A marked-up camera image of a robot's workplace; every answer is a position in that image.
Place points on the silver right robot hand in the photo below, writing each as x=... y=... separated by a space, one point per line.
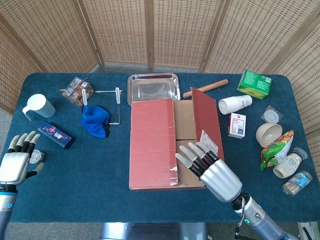
x=220 y=180

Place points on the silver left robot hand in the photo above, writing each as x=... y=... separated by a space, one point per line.
x=15 y=167

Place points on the cardboard box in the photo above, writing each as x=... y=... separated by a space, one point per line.
x=150 y=140

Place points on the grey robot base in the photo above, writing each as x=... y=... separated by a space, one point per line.
x=152 y=231

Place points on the dark blue printed box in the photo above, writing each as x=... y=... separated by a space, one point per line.
x=56 y=135

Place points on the small white red box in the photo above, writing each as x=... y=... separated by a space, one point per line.
x=236 y=125

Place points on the green orange snack bag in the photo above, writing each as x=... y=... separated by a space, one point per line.
x=275 y=150

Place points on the white plastic mug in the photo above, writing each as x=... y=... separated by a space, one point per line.
x=41 y=107

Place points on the beige bowl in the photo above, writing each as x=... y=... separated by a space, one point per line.
x=268 y=133

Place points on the white plastic jar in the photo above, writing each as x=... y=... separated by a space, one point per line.
x=287 y=165

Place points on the teal table cloth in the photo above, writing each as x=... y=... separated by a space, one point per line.
x=87 y=187

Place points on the white paper cup stack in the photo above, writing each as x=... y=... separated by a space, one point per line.
x=233 y=103

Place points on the clear jar blue label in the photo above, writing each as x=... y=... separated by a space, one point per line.
x=298 y=182

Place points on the round clear plastic packet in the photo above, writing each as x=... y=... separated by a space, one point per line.
x=271 y=115

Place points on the clear plastic lid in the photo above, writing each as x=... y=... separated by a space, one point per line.
x=300 y=153

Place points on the blue cloth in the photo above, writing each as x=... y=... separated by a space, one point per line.
x=95 y=122

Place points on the wooden rolling pin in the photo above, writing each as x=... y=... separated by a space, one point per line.
x=207 y=88

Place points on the clear snack box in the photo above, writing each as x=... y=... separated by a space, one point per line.
x=76 y=91

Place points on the stainless steel tray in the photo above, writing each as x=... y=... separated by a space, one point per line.
x=153 y=88

